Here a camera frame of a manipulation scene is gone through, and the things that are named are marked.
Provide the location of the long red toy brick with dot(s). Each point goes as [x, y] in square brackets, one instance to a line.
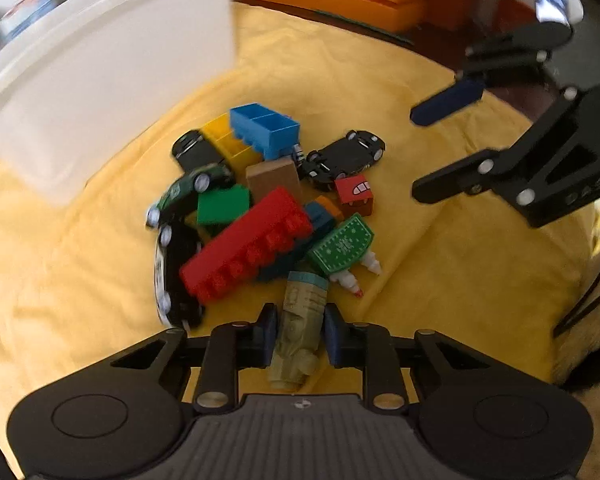
[245, 245]

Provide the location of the black toy sports car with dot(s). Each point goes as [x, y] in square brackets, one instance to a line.
[340, 157]

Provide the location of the dark blue toy brick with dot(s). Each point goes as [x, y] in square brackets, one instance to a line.
[320, 222]

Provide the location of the orange toy block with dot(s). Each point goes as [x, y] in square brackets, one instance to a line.
[330, 205]

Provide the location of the green patterned toy block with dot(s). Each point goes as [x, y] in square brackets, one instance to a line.
[342, 245]

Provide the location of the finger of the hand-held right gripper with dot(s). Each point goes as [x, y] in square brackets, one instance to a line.
[450, 180]
[445, 102]

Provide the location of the small black toy car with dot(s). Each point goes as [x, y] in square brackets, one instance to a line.
[192, 150]

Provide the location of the colourful printed box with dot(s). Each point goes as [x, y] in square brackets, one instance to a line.
[27, 7]

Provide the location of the green toy brick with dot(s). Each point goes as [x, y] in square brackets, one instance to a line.
[222, 205]

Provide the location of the white plastic bin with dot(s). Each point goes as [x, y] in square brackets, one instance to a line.
[105, 85]

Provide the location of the brown toy block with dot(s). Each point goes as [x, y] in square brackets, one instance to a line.
[272, 177]

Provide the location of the pale green toy figurine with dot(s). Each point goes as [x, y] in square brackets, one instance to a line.
[300, 330]

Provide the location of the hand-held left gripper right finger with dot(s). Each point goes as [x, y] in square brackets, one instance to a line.
[333, 336]

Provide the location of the grey striped toy car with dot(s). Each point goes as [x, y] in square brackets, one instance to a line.
[296, 153]

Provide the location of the small red face cube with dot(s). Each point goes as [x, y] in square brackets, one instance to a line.
[355, 195]

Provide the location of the cream and black furry cloth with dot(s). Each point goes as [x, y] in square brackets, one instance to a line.
[590, 360]

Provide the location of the black and white toy car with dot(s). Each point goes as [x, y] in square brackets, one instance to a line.
[177, 260]

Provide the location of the green toy car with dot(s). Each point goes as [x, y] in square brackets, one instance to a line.
[185, 190]

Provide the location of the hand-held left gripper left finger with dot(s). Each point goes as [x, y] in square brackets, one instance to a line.
[267, 334]

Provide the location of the yellow cloth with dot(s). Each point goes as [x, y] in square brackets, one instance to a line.
[480, 285]

